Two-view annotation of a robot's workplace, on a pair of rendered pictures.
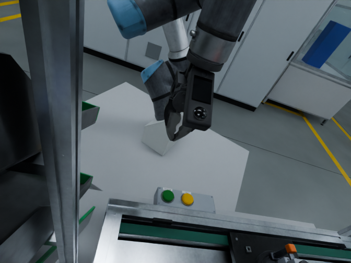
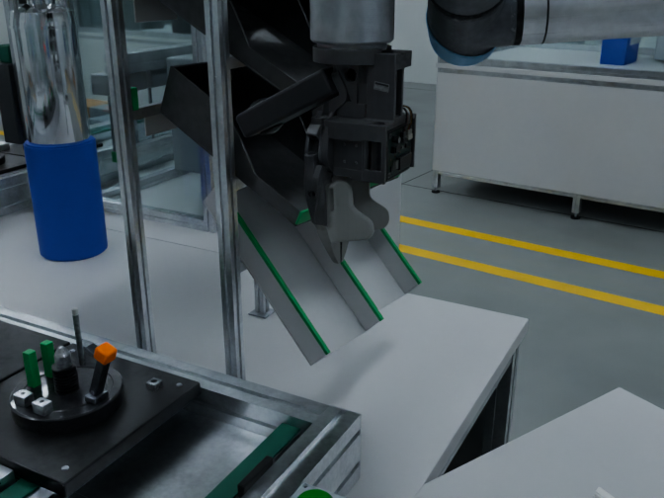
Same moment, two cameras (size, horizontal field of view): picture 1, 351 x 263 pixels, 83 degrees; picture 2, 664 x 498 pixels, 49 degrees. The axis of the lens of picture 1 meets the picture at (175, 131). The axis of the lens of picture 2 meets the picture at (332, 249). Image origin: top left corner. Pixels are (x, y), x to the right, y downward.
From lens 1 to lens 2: 98 cm
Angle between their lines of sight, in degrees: 107
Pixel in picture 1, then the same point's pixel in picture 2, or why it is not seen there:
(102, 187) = (437, 483)
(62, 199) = (216, 97)
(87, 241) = not seen: hidden behind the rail
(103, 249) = (262, 391)
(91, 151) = (571, 483)
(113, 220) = (307, 415)
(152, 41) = not seen: outside the picture
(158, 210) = (288, 478)
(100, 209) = (373, 470)
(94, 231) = not seen: hidden behind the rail
